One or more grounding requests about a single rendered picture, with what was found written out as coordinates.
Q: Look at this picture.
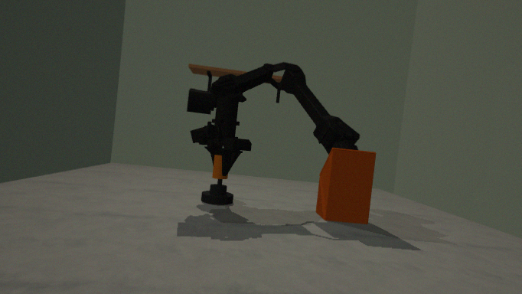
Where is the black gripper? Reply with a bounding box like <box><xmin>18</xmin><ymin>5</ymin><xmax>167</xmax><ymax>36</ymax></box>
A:
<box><xmin>199</xmin><ymin>115</ymin><xmax>252</xmax><ymax>176</ymax></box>

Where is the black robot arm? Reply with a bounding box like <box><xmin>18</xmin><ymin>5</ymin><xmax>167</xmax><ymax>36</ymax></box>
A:
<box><xmin>188</xmin><ymin>63</ymin><xmax>360</xmax><ymax>154</ymax></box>

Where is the orange knob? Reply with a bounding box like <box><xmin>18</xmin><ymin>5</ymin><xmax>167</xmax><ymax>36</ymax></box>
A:
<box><xmin>212</xmin><ymin>155</ymin><xmax>228</xmax><ymax>179</ymax></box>

